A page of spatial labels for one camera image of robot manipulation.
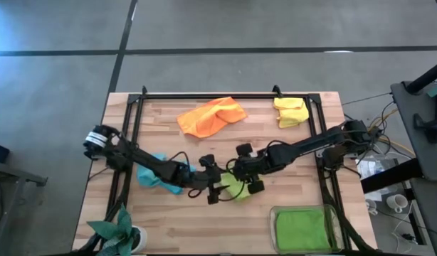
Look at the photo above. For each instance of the dark grey cart frame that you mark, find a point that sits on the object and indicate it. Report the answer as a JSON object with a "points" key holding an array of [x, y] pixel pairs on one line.
{"points": [[37, 180]]}

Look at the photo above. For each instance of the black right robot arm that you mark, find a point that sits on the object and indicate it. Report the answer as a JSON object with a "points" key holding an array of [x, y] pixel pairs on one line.
{"points": [[304, 149]]}

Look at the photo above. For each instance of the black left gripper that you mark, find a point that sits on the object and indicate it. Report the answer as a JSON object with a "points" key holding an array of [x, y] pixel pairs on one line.
{"points": [[209, 177]]}

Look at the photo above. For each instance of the black frame clamp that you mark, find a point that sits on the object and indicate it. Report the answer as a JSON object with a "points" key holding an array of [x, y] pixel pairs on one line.
{"points": [[144, 89], [276, 90]]}

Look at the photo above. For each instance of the blue microfiber towel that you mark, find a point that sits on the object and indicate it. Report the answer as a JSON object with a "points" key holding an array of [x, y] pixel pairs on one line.
{"points": [[147, 177]]}

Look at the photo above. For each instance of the yellow microfiber towel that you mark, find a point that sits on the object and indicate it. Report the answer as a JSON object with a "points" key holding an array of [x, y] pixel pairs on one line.
{"points": [[291, 112]]}

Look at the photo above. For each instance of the black metal table frame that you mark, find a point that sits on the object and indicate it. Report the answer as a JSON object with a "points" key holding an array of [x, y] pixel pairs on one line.
{"points": [[222, 96]]}

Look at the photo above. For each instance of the potted green plant white pot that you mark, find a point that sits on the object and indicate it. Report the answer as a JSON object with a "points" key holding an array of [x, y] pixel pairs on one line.
{"points": [[113, 231]]}

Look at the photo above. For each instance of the orange microfiber towel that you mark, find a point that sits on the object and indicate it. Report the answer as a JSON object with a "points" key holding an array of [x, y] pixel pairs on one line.
{"points": [[208, 119]]}

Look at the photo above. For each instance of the lime green microfiber towel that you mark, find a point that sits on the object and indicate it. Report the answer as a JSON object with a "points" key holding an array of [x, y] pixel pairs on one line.
{"points": [[236, 188]]}

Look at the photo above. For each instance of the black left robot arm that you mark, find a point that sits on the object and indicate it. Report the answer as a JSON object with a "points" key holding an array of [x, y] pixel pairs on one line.
{"points": [[158, 169]]}

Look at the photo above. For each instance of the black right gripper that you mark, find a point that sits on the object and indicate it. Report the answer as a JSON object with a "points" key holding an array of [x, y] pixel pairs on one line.
{"points": [[256, 165]]}

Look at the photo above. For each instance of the white mug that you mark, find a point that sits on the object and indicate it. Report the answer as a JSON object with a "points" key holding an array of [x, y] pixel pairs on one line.
{"points": [[396, 202]]}

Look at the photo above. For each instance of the clear plastic container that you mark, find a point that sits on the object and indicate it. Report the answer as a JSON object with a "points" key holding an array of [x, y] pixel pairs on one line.
{"points": [[336, 231]]}

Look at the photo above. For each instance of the black desk crossbar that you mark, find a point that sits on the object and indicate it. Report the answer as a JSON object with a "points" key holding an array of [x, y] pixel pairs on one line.
{"points": [[389, 176]]}

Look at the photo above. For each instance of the black pole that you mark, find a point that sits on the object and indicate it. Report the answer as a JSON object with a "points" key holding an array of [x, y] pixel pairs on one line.
{"points": [[428, 76]]}

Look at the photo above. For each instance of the dark green microfiber towel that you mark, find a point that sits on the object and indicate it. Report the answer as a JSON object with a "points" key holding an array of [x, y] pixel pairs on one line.
{"points": [[300, 229]]}

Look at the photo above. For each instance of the teal box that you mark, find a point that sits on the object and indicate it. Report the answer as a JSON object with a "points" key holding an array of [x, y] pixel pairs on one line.
{"points": [[435, 89]]}

